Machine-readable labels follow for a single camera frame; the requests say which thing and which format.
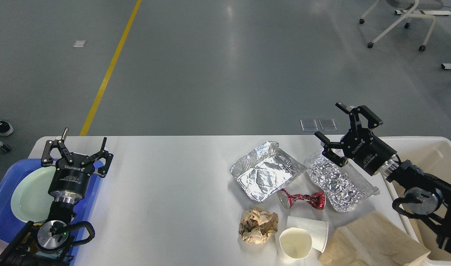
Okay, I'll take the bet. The square aluminium foil tray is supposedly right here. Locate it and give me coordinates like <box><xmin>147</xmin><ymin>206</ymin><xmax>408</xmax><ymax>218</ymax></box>
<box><xmin>230</xmin><ymin>141</ymin><xmax>305</xmax><ymax>202</ymax></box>

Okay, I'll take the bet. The lying white paper cup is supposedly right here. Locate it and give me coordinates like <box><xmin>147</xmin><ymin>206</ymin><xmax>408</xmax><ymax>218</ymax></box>
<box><xmin>286</xmin><ymin>216</ymin><xmax>329</xmax><ymax>253</ymax></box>

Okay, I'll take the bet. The crumpled brown paper ball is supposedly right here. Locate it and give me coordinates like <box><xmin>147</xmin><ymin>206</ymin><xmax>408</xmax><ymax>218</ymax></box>
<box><xmin>238</xmin><ymin>207</ymin><xmax>279</xmax><ymax>245</ymax></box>

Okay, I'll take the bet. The blue plastic tray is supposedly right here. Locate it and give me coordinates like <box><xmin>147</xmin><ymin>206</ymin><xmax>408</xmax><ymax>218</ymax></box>
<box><xmin>0</xmin><ymin>158</ymin><xmax>105</xmax><ymax>266</ymax></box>

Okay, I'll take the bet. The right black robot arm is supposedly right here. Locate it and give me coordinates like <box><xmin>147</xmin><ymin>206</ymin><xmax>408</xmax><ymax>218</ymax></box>
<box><xmin>315</xmin><ymin>102</ymin><xmax>451</xmax><ymax>254</ymax></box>

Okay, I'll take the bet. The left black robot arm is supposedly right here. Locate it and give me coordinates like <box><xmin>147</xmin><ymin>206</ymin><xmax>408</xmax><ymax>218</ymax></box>
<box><xmin>0</xmin><ymin>128</ymin><xmax>114</xmax><ymax>266</ymax></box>

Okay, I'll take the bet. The left floor plate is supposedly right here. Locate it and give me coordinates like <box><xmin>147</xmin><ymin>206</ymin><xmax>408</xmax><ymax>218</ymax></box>
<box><xmin>300</xmin><ymin>119</ymin><xmax>318</xmax><ymax>132</ymax></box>

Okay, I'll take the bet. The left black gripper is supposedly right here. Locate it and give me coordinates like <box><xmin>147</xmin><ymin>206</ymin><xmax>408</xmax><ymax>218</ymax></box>
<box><xmin>41</xmin><ymin>128</ymin><xmax>114</xmax><ymax>204</ymax></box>

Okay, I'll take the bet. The mint green plate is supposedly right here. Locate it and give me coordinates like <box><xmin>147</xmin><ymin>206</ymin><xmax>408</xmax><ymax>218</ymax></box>
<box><xmin>11</xmin><ymin>166</ymin><xmax>55</xmax><ymax>222</ymax></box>

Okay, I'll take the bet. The crushed red can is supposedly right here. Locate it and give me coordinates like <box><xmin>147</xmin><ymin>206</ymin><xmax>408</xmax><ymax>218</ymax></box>
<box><xmin>276</xmin><ymin>189</ymin><xmax>326</xmax><ymax>210</ymax></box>

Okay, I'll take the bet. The floor plate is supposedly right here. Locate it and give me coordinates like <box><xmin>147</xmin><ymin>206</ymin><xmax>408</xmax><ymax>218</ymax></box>
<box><xmin>300</xmin><ymin>119</ymin><xmax>318</xmax><ymax>132</ymax></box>
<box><xmin>318</xmin><ymin>118</ymin><xmax>337</xmax><ymax>131</ymax></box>

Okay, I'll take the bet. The brown paper bag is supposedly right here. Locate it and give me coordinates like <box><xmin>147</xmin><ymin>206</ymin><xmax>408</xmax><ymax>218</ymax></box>
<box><xmin>318</xmin><ymin>211</ymin><xmax>431</xmax><ymax>266</ymax></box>

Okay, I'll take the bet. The right floor plate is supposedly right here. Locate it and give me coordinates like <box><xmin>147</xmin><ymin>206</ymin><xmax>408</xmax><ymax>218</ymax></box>
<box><xmin>318</xmin><ymin>118</ymin><xmax>337</xmax><ymax>131</ymax></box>

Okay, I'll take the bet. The white floor label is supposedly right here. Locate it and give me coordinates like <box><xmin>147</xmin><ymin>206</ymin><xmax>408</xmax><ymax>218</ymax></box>
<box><xmin>73</xmin><ymin>40</ymin><xmax>87</xmax><ymax>48</ymax></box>

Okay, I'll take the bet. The white rolling chair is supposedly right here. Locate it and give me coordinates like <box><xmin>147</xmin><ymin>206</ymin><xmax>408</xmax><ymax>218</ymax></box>
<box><xmin>367</xmin><ymin>0</ymin><xmax>443</xmax><ymax>51</ymax></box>

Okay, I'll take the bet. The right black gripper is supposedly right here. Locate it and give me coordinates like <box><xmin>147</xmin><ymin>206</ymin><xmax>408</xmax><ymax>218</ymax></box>
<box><xmin>314</xmin><ymin>102</ymin><xmax>397</xmax><ymax>177</ymax></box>

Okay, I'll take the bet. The aluminium foil sheet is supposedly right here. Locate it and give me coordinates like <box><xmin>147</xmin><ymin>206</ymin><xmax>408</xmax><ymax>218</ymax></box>
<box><xmin>304</xmin><ymin>149</ymin><xmax>380</xmax><ymax>212</ymax></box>

